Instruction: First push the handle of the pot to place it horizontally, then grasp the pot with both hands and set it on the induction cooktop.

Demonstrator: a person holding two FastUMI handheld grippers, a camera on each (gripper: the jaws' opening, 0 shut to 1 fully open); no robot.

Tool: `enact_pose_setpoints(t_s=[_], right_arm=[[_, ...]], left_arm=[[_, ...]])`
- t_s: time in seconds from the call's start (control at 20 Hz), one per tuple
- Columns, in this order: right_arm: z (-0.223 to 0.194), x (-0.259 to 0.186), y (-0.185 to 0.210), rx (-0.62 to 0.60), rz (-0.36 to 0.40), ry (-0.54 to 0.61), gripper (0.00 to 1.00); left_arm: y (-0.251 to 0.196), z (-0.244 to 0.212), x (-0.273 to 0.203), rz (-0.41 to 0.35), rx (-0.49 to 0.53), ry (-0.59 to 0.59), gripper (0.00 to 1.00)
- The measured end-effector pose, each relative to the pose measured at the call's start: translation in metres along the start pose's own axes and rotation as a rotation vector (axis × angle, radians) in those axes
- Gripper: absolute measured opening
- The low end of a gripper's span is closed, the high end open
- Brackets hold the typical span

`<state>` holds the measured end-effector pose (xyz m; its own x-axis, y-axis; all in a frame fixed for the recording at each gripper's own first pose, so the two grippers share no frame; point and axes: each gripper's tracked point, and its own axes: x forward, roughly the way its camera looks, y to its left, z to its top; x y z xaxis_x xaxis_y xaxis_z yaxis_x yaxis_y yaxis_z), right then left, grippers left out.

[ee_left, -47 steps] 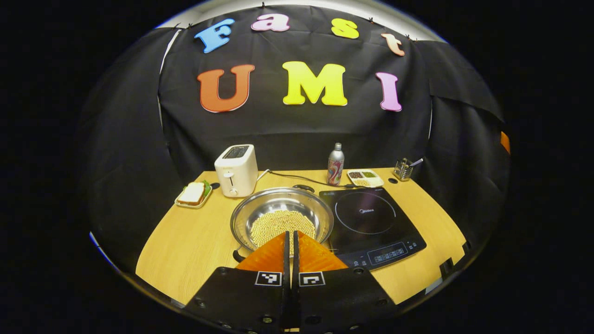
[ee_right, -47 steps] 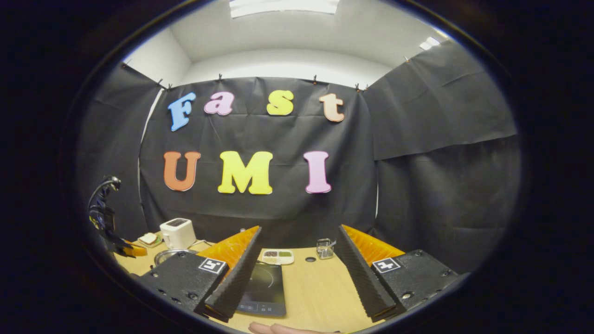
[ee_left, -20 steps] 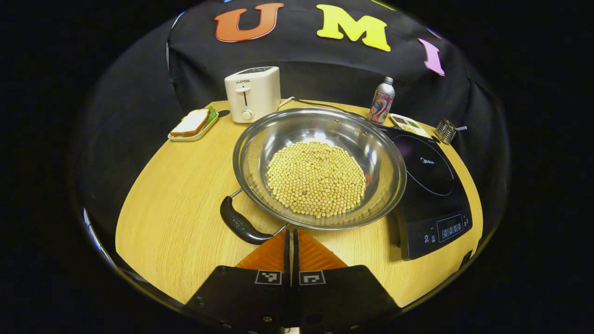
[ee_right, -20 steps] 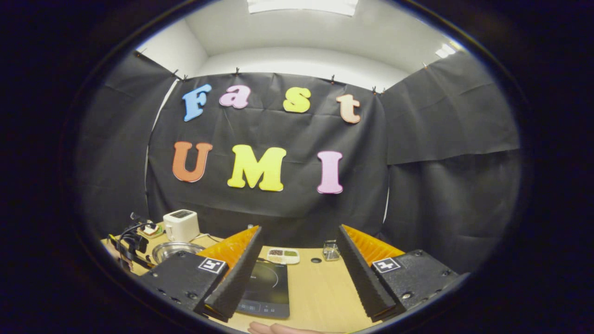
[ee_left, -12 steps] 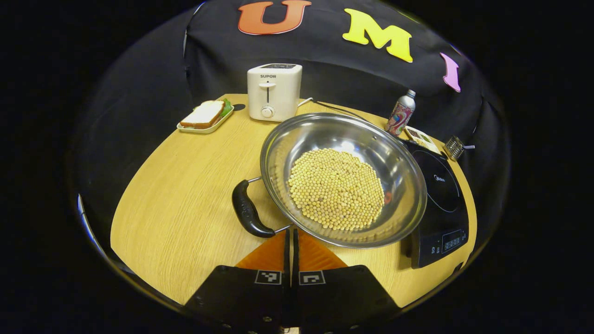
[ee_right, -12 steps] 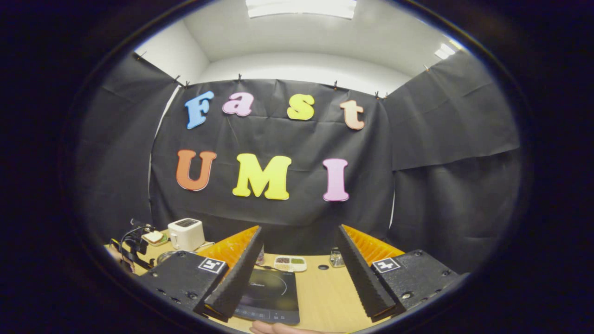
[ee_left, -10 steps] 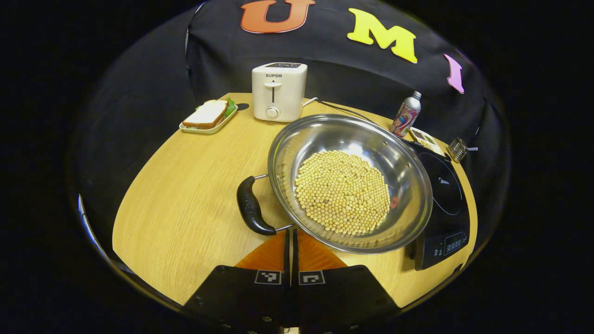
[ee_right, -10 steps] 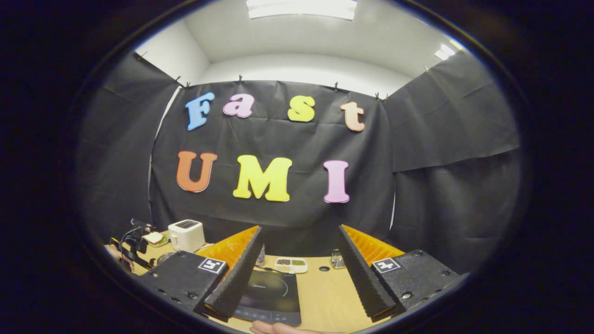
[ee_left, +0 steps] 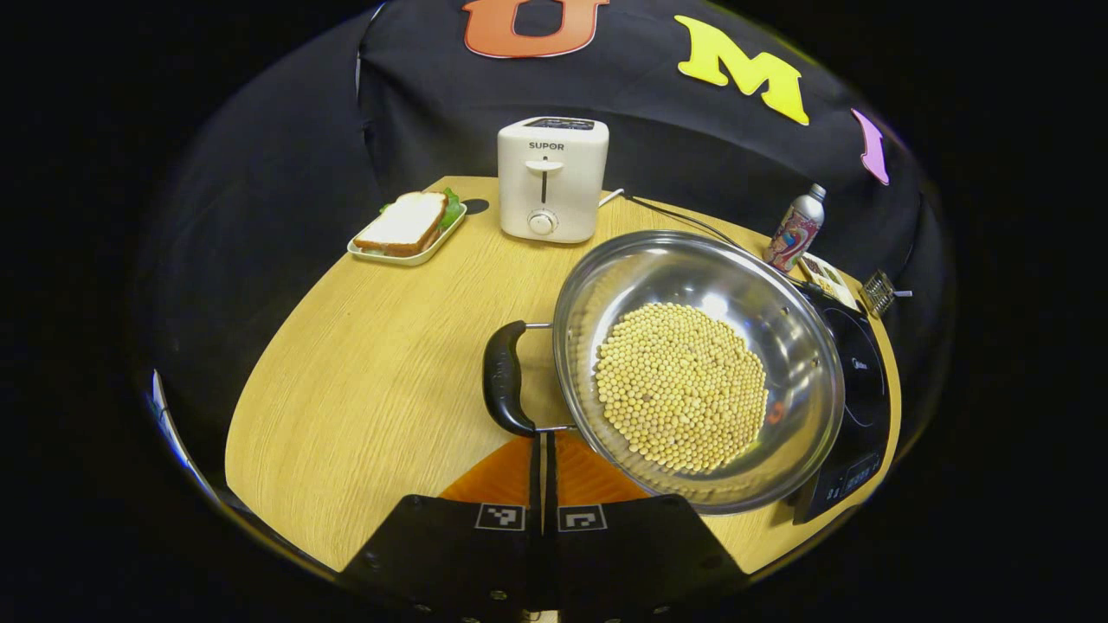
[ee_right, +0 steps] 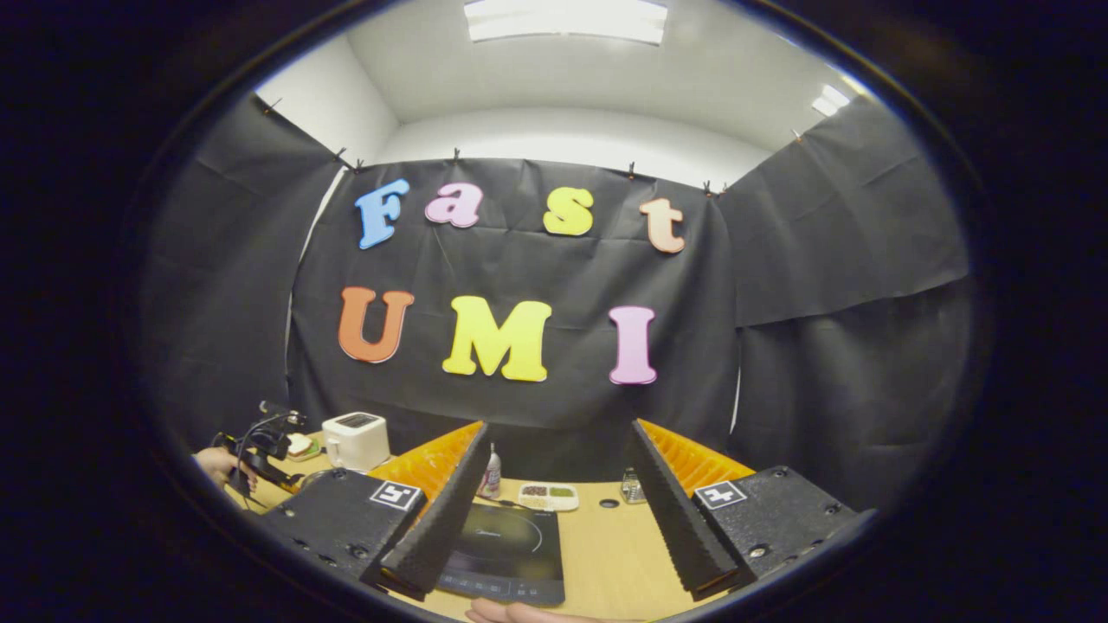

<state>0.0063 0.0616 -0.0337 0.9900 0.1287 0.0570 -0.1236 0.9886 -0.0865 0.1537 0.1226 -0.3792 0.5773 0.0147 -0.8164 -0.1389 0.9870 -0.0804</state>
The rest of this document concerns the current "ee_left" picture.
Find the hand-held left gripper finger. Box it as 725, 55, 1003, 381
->
544, 431, 750, 623
338, 431, 547, 623

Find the stainless steel pot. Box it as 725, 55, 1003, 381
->
483, 230, 846, 517

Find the black induction cooktop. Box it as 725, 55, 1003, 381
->
783, 277, 892, 525

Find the pile of soybeans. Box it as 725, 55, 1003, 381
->
594, 302, 770, 474

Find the pale green rectangular tray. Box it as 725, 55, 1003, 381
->
347, 201, 468, 267

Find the white toaster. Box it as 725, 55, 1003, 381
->
498, 117, 609, 244

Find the sandwich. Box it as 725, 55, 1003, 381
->
354, 189, 464, 258

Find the white divided bean tray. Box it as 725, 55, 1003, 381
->
798, 253, 863, 313

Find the black power cable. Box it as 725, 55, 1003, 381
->
623, 195, 747, 254

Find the metal wire holder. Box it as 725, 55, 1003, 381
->
861, 270, 901, 318

